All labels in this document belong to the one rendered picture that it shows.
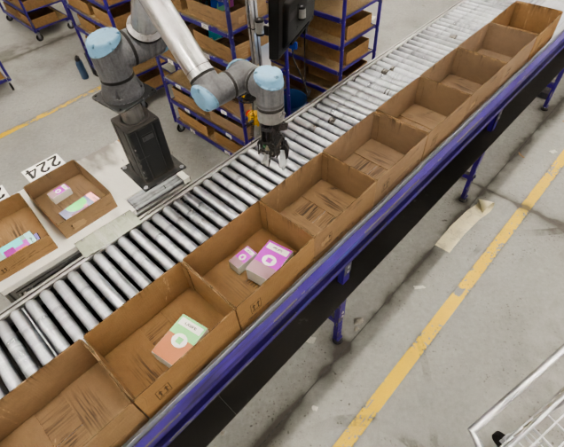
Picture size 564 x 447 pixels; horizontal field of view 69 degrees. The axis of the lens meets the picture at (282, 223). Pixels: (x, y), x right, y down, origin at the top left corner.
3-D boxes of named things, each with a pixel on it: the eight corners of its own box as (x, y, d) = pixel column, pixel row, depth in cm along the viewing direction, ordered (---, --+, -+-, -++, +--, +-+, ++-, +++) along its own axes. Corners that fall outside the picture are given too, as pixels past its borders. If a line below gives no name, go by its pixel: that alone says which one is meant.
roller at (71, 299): (65, 281, 187) (59, 275, 183) (128, 356, 162) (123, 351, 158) (54, 288, 184) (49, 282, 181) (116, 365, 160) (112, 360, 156)
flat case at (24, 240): (-9, 255, 190) (-11, 254, 188) (31, 231, 198) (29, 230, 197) (3, 272, 183) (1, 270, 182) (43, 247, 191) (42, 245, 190)
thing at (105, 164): (136, 135, 252) (134, 130, 249) (191, 180, 223) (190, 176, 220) (-37, 225, 210) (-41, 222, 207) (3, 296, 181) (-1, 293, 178)
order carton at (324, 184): (321, 178, 195) (322, 150, 182) (372, 208, 181) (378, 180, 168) (262, 226, 178) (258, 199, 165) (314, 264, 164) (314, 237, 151)
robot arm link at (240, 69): (215, 66, 134) (239, 77, 128) (243, 51, 139) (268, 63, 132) (222, 91, 141) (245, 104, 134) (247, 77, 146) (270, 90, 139)
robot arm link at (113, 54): (92, 74, 184) (75, 35, 171) (126, 58, 191) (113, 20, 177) (108, 87, 177) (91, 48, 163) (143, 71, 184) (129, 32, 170)
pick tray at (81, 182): (81, 172, 227) (73, 158, 219) (118, 206, 209) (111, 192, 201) (31, 200, 214) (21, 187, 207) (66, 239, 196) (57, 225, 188)
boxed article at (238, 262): (230, 267, 164) (228, 260, 161) (248, 252, 169) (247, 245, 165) (238, 275, 162) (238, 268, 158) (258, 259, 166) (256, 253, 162)
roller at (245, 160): (243, 157, 236) (242, 151, 232) (312, 200, 211) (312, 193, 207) (237, 161, 233) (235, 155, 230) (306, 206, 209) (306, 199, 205)
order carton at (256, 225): (262, 226, 178) (259, 199, 165) (315, 263, 164) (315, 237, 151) (191, 285, 160) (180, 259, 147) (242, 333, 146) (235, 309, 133)
